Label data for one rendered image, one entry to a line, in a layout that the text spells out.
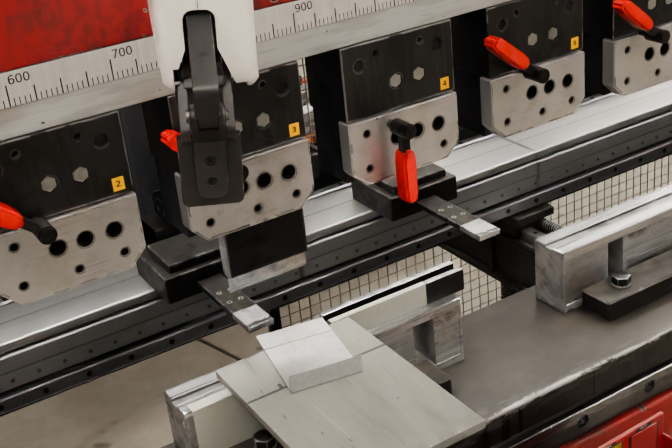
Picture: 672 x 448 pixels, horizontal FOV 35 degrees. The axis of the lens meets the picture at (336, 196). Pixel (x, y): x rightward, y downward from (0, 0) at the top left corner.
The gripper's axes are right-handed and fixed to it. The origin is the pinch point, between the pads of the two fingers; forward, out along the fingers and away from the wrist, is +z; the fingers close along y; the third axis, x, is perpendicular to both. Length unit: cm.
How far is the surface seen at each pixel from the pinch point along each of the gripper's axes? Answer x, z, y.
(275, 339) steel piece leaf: -7, 51, 46
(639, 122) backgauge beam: -76, 55, 102
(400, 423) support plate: -18, 48, 27
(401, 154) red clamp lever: -22, 28, 49
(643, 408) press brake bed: -56, 71, 49
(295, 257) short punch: -10, 41, 50
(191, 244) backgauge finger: 2, 50, 69
